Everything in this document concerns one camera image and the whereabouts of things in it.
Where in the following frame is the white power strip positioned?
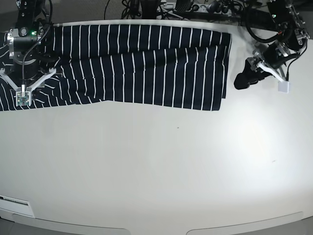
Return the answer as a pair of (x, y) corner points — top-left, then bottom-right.
(190, 0), (229, 14)

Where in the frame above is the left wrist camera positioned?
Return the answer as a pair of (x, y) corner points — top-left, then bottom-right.
(278, 81), (290, 94)

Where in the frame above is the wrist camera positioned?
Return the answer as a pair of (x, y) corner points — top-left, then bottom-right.
(15, 91), (32, 106)
(278, 81), (290, 94)

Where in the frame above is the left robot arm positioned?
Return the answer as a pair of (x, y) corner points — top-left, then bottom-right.
(234, 0), (310, 93)

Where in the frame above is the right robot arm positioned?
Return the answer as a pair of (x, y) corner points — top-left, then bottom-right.
(0, 0), (57, 100)

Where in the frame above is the navy white striped T-shirt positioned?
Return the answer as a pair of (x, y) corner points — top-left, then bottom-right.
(0, 23), (232, 112)

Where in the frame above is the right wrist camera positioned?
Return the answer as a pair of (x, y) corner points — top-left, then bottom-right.
(15, 91), (32, 106)

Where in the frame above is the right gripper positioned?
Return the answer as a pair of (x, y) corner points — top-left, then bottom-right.
(0, 68), (56, 94)

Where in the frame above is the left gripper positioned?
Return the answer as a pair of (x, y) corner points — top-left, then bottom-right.
(234, 43), (291, 90)

